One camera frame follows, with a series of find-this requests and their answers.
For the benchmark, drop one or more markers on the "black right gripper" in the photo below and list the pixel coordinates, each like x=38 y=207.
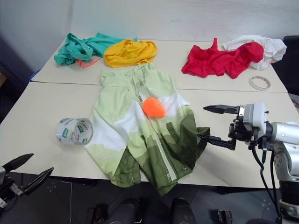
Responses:
x=240 y=134

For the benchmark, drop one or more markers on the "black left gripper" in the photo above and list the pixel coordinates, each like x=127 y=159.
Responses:
x=10 y=187

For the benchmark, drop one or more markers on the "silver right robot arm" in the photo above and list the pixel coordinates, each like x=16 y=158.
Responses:
x=286 y=133

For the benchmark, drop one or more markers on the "small beige tape roll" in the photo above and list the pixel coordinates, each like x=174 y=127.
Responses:
x=259 y=88

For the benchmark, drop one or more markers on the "large clear packing tape roll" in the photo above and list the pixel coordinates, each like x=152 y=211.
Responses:
x=67 y=133

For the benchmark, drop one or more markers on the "red garment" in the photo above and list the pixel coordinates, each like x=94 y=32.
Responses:
x=210 y=63

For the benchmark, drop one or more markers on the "orange foam zipper pull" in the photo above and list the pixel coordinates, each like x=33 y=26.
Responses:
x=154 y=107

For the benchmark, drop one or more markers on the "dark red-trimmed object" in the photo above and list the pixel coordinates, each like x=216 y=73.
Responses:
x=224 y=217
x=97 y=214

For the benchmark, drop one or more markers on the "black chair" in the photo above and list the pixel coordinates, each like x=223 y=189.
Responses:
x=292 y=70

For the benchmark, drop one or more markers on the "white garment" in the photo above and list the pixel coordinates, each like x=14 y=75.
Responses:
x=273 y=50

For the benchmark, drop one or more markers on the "dark rounded shape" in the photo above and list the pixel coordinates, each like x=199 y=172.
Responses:
x=130 y=212
x=183 y=212

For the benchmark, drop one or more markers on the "blue round object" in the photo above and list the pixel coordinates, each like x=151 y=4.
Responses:
x=33 y=75

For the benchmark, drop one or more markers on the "green and white zip jacket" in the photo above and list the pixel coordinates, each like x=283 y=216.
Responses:
x=116 y=112

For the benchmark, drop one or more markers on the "yellow garment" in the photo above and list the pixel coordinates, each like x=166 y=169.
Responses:
x=130 y=54

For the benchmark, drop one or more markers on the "teal garment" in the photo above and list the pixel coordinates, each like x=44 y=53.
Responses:
x=77 y=49

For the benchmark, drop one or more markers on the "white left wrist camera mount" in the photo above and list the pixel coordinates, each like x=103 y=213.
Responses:
x=1 y=172

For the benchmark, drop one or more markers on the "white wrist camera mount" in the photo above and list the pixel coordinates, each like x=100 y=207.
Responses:
x=257 y=114
x=1 y=172

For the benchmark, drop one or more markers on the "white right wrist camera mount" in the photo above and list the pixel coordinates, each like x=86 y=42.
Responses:
x=257 y=114

